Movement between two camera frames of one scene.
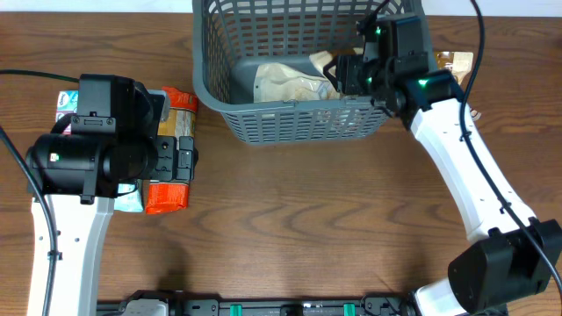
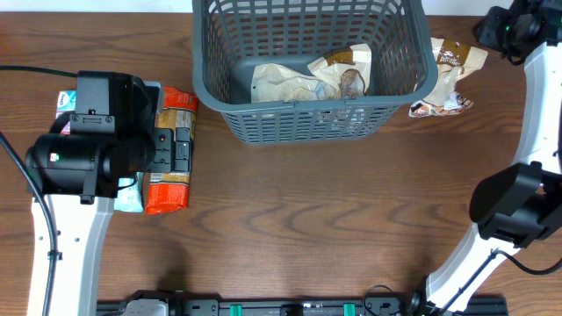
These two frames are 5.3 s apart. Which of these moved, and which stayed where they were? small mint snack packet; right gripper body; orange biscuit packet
Moved: right gripper body
Stayed: orange biscuit packet; small mint snack packet
